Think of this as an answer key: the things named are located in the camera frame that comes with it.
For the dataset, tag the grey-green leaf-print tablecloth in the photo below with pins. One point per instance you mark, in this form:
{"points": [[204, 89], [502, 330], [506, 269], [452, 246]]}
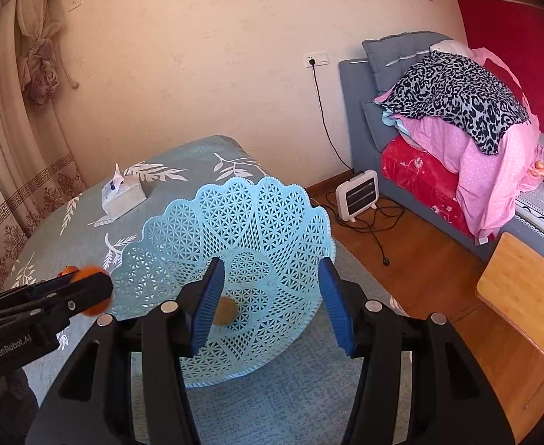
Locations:
{"points": [[275, 374]]}

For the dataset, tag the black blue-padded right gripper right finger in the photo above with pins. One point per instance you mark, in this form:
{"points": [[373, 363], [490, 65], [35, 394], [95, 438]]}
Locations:
{"points": [[452, 400]]}

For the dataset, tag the red floral blanket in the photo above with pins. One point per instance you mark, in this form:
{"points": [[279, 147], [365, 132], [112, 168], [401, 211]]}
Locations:
{"points": [[422, 175]]}

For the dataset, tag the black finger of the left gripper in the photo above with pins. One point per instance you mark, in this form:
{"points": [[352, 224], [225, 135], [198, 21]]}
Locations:
{"points": [[64, 309]]}

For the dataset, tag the grey cushion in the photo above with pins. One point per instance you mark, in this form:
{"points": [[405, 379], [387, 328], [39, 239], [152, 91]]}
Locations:
{"points": [[390, 57]]}

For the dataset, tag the leopard print blanket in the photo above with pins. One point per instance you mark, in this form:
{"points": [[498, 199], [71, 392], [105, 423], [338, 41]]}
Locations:
{"points": [[461, 92]]}

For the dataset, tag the pink dotted quilt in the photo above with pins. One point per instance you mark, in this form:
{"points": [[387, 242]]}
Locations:
{"points": [[487, 185]]}

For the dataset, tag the white tissue pack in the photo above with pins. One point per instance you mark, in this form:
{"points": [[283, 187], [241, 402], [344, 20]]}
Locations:
{"points": [[121, 194]]}

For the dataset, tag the light blue plastic lattice basket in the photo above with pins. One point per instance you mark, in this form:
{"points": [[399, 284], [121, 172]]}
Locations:
{"points": [[271, 240]]}

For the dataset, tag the grey upholstered bed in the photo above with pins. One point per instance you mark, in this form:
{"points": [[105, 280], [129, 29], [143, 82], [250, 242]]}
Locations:
{"points": [[368, 137]]}

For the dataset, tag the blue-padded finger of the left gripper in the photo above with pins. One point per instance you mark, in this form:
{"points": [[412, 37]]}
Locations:
{"points": [[35, 287]]}

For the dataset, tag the white electric heater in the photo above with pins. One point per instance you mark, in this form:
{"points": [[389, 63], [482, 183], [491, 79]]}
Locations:
{"points": [[357, 195]]}

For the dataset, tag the wooden stool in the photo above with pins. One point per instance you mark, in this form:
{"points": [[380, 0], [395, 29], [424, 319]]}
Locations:
{"points": [[512, 284]]}

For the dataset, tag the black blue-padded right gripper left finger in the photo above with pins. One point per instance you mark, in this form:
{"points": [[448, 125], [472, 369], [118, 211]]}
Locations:
{"points": [[90, 400]]}

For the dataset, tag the small orange kumquat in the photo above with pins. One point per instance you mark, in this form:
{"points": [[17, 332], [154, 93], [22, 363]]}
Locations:
{"points": [[98, 308]]}

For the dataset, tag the white wall socket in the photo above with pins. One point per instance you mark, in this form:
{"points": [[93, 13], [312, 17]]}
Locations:
{"points": [[318, 58]]}

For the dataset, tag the beige patterned curtain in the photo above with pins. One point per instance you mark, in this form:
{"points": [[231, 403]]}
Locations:
{"points": [[38, 172]]}

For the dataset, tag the large tan kiwi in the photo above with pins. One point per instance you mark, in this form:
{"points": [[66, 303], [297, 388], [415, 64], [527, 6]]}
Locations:
{"points": [[226, 312]]}

